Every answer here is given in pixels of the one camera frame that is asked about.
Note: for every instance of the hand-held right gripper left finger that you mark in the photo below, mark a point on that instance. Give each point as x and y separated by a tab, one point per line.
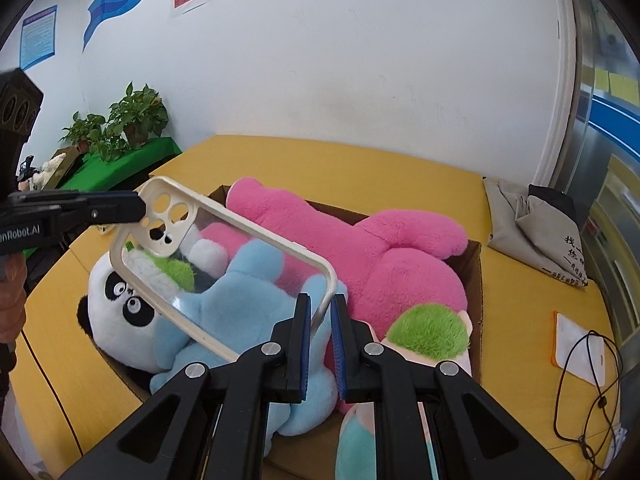
305	340

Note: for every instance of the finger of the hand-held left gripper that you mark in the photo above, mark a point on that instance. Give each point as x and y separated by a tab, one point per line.
120	208

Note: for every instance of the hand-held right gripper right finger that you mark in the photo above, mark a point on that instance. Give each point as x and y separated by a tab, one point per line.
339	345

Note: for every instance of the cream clear phone case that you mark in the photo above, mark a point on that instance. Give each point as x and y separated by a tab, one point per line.
225	285

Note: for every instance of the pink plush toy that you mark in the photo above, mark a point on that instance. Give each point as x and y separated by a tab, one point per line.
390	260

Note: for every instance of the cardboard box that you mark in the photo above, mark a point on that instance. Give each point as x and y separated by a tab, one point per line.
472	300

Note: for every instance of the person's left hand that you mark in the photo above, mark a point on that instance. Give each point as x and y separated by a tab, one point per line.
10	305

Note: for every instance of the white plush toy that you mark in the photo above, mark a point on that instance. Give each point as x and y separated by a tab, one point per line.
47	167

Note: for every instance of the small potted plant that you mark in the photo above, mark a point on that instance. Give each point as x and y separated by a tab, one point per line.
87	130

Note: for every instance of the green-haired plush doll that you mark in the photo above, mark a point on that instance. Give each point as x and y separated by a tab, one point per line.
425	330

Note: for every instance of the large potted plant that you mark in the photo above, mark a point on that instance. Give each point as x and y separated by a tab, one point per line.
137	110

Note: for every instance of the panda plush toy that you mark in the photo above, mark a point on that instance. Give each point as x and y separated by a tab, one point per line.
115	325

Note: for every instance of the light blue plush toy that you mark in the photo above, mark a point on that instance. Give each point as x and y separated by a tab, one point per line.
172	345

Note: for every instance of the grey cloth bag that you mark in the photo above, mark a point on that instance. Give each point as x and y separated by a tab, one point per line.
530	230

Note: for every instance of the white sheet orange edge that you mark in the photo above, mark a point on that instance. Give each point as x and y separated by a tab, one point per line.
575	340

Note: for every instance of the glass partition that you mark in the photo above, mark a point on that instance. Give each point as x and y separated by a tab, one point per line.
620	185

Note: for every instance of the blue window banner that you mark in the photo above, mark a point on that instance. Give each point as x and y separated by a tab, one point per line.
610	115

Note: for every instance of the yellow sticky note cluster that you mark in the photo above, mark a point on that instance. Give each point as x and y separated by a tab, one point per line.
617	82

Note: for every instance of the blue wall poster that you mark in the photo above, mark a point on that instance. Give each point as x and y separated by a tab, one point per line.
39	35

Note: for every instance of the blue ribbon wall decal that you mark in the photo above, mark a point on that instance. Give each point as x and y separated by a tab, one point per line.
107	7

